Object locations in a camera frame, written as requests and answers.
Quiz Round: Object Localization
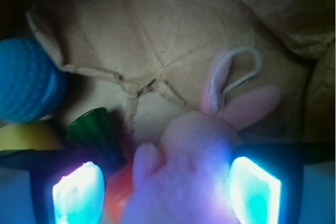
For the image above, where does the brown paper-lined bin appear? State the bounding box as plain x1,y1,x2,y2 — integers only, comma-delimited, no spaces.
1,0,335,144

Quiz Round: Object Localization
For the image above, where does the yellow sponge piece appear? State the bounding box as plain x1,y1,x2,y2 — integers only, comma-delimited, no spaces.
1,121,64,151

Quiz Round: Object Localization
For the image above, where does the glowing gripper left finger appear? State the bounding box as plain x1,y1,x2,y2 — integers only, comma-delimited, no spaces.
1,150,123,223

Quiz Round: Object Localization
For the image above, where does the pink plush bunny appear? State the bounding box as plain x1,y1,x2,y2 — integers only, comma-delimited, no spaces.
120,47,280,223

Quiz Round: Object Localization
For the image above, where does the orange plastic carrot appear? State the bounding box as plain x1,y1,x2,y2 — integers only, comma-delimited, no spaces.
66,107,134,223

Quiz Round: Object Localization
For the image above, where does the blue textured ball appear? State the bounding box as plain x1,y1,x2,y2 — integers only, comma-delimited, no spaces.
1,37,66,123

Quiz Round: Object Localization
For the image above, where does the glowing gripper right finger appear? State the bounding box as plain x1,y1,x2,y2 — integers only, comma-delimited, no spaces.
229,143,335,223

